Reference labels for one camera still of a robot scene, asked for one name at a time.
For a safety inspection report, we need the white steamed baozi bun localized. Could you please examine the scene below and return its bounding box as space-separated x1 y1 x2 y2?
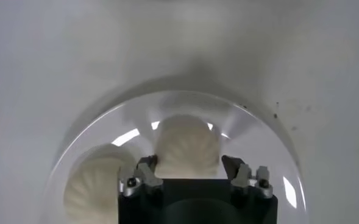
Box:
63 143 139 224
153 114 223 180

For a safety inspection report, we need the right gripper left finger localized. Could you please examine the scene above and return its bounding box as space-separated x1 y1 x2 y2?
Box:
119 154 165 198

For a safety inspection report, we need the white round plate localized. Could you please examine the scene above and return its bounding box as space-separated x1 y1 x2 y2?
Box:
40 89 308 224

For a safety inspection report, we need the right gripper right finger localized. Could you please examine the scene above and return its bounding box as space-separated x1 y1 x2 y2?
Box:
221 154 274 200

